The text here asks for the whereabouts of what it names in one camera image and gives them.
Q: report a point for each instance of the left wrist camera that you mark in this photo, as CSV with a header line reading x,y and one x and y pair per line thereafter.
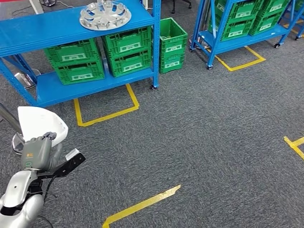
x,y
71,162

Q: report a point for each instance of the white desk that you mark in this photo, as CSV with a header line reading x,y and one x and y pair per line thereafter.
x,y
35,6

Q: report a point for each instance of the blue metal shelf rack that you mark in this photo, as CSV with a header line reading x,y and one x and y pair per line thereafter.
x,y
59,28
237,41

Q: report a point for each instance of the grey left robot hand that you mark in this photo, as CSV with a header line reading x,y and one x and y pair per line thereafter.
x,y
35,154

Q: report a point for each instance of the yellow tape rectangle outline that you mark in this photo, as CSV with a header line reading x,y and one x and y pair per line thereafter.
x,y
247,64

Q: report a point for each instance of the yellow tape strip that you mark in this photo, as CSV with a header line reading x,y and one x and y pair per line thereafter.
x,y
142,205
293,145

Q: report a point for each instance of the white plastic part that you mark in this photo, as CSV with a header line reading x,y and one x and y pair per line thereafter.
x,y
40,121

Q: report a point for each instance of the black office chair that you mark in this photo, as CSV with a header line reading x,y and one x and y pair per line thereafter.
x,y
173,8

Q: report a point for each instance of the grey wheel hubcap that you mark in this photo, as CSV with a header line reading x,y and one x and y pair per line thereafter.
x,y
104,17

